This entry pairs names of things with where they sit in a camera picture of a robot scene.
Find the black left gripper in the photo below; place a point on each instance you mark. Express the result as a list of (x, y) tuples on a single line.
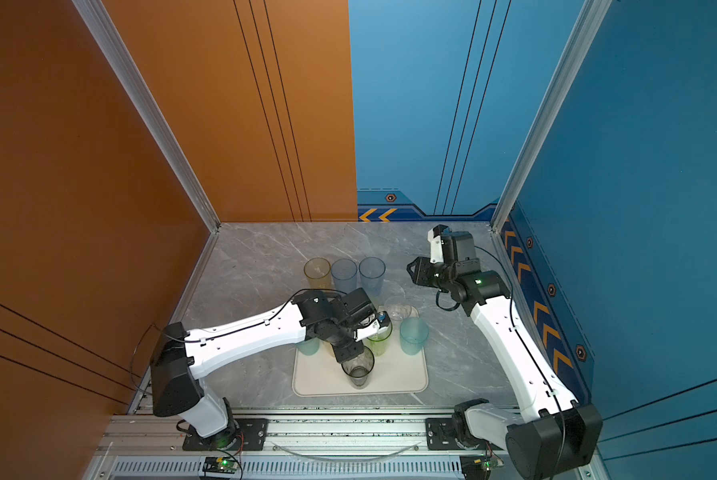
[(347, 354)]

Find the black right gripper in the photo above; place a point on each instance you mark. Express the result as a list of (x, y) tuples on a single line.
[(422, 266)]

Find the teal tall cup back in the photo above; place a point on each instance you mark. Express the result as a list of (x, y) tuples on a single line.
[(309, 347)]

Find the teal tall cup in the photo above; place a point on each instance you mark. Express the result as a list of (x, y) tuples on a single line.
[(414, 335), (309, 347)]

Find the green tall cup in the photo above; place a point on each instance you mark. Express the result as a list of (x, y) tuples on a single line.
[(379, 342)]

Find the grey smoky tall cup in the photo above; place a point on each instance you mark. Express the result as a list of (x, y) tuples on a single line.
[(359, 369)]

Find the clear dimpled small cup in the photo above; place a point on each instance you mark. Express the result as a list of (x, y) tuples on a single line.
[(393, 292)]

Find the clear faceted small cup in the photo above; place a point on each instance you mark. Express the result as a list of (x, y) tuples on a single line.
[(398, 308)]

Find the teal tall cup front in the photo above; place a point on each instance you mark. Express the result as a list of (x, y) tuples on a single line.
[(414, 335)]

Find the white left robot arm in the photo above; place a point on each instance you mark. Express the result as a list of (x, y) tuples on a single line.
[(182, 359)]

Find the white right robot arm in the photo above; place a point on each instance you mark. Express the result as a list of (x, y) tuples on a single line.
[(549, 432)]

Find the white rectangular tray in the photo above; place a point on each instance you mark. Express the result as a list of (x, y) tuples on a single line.
[(395, 372)]

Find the blue tall cup left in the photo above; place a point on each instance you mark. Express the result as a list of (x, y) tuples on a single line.
[(345, 275)]

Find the blue tall cup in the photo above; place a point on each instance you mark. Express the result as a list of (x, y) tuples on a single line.
[(345, 275), (372, 271)]

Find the yellow tall cup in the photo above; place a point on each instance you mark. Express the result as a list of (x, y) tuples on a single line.
[(318, 273)]

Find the blue tall cup right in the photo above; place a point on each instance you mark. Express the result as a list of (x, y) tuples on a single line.
[(372, 271)]

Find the left green circuit board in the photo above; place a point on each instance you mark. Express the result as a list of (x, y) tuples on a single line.
[(221, 467)]

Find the green circuit board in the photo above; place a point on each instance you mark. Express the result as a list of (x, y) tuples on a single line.
[(479, 467), (221, 467)]

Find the right green circuit board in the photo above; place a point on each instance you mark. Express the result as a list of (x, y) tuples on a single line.
[(479, 467)]

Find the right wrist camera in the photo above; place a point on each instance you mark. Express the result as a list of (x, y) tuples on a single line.
[(436, 246)]

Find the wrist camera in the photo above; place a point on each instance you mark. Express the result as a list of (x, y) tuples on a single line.
[(436, 246), (379, 327)]

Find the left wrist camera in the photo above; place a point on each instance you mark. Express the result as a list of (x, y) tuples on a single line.
[(379, 327)]

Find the clear tube on rail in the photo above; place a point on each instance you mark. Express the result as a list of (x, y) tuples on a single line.
[(346, 457)]

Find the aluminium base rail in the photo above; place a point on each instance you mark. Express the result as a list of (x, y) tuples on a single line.
[(148, 447)]

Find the right aluminium corner post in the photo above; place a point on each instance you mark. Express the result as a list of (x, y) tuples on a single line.
[(585, 30)]

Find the aluminium corner post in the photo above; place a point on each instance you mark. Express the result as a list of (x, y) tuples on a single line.
[(102, 28), (585, 30)]

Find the left aluminium corner post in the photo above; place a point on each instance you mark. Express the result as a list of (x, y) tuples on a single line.
[(102, 28)]

